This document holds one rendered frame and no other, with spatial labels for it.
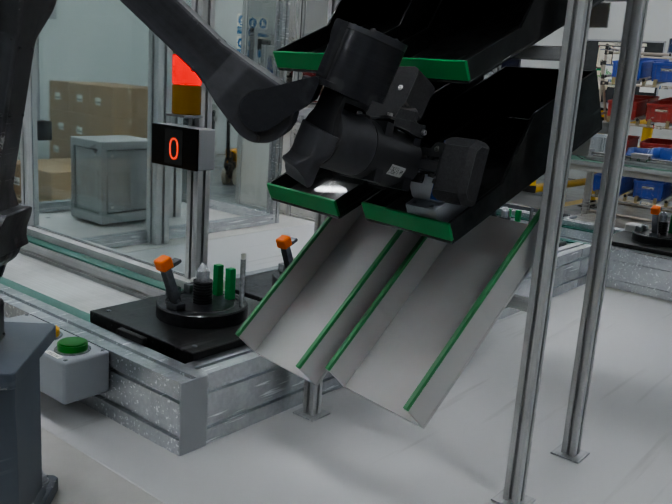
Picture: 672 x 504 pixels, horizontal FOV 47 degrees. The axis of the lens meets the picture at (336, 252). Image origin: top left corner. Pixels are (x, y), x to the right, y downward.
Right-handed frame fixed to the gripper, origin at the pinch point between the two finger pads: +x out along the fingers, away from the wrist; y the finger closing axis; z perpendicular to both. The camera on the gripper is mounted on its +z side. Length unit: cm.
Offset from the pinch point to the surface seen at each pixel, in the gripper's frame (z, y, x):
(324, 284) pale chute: -16.2, 20.0, 7.3
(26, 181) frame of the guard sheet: -17, 121, 7
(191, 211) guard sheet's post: -13, 66, 15
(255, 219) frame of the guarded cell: -16, 139, 86
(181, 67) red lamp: 11, 63, 5
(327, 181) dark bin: -3.1, 19.2, 2.8
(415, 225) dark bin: -5.9, 0.6, -0.3
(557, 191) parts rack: 1.3, -7.7, 11.4
